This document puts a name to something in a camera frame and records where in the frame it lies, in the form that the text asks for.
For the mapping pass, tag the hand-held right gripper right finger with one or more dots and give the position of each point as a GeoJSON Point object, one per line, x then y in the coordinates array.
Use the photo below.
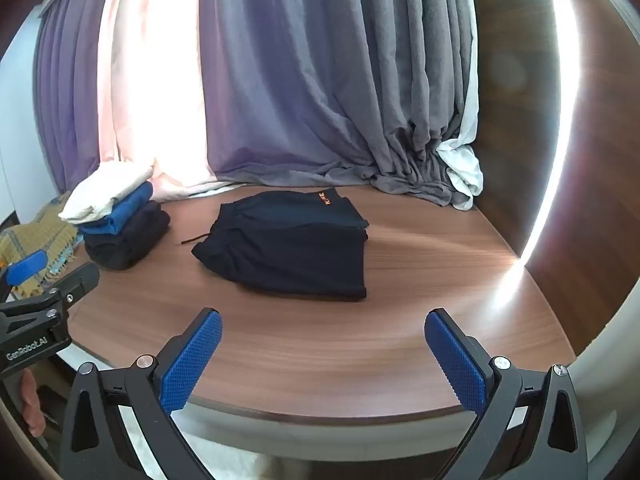
{"type": "Point", "coordinates": [457, 360]}

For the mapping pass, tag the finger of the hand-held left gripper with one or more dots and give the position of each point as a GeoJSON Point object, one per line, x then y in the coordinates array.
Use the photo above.
{"type": "Point", "coordinates": [27, 265]}
{"type": "Point", "coordinates": [75, 285]}

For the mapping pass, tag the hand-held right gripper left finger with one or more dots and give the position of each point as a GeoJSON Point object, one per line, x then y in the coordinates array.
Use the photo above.
{"type": "Point", "coordinates": [192, 360]}

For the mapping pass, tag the black pants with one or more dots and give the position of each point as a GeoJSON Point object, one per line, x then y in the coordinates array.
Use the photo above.
{"type": "Point", "coordinates": [290, 255]}

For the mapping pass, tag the person's left hand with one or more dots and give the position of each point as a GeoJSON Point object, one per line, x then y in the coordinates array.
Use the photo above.
{"type": "Point", "coordinates": [31, 397]}

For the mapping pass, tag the yellow plaid blanket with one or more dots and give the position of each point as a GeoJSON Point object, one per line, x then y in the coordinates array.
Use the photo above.
{"type": "Point", "coordinates": [35, 237]}

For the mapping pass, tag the dark folded cloth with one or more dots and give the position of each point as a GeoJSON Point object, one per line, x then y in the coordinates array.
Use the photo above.
{"type": "Point", "coordinates": [130, 240]}

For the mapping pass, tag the blue folded cloth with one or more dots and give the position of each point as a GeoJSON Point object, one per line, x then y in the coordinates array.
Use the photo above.
{"type": "Point", "coordinates": [127, 210]}

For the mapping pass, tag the white folded cloth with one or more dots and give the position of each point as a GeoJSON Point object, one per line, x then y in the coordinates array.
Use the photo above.
{"type": "Point", "coordinates": [105, 190]}

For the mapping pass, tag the grey purple curtain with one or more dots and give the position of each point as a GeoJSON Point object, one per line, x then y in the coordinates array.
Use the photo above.
{"type": "Point", "coordinates": [325, 85]}
{"type": "Point", "coordinates": [70, 100]}

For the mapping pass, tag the white cloth by curtain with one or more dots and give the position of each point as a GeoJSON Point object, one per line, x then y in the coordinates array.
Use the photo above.
{"type": "Point", "coordinates": [465, 170]}

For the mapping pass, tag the pink sheer curtain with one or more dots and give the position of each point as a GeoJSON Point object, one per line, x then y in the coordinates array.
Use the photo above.
{"type": "Point", "coordinates": [130, 85]}

